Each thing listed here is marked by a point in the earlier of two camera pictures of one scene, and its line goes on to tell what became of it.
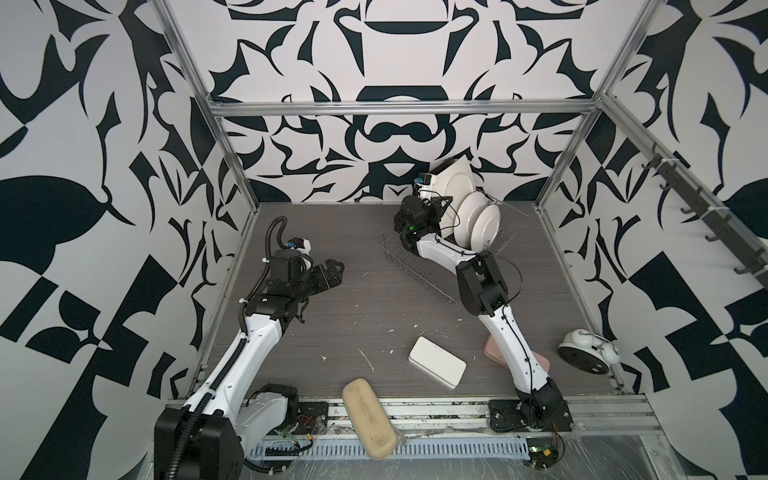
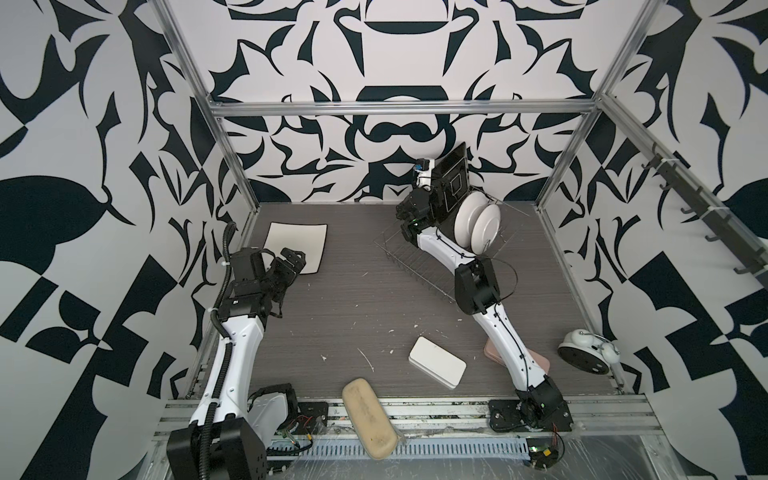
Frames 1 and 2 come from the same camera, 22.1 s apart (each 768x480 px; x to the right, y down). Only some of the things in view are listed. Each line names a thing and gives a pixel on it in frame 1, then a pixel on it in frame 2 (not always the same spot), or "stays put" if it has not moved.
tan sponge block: [374, 428] stays put
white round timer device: [588, 352] stays put
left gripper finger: [319, 280] -> [282, 274]
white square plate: [452, 179] -> [307, 238]
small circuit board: [542, 452] stays put
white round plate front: [485, 228] stays put
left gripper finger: [334, 270] -> [293, 257]
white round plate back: [464, 215] stays put
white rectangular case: [437, 362] stays put
